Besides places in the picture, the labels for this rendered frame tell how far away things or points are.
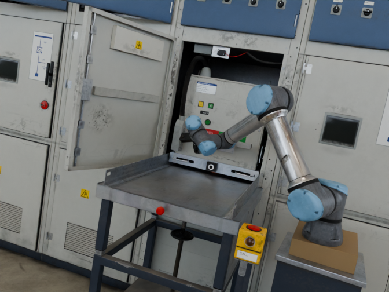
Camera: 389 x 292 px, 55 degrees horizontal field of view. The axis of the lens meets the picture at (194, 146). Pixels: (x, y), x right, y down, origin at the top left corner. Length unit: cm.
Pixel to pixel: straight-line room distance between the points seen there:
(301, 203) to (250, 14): 113
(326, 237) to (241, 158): 81
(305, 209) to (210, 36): 117
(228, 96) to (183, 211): 87
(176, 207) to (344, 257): 64
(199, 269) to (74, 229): 86
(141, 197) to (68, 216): 112
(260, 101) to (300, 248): 57
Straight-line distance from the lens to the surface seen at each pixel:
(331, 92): 202
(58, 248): 271
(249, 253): 122
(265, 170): 207
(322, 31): 205
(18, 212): 285
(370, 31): 207
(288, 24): 207
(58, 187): 259
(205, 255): 226
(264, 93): 141
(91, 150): 191
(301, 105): 202
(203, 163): 217
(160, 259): 237
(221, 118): 214
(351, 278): 149
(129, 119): 204
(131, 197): 156
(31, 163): 270
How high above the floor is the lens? 129
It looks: 8 degrees down
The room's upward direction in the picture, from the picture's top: 10 degrees clockwise
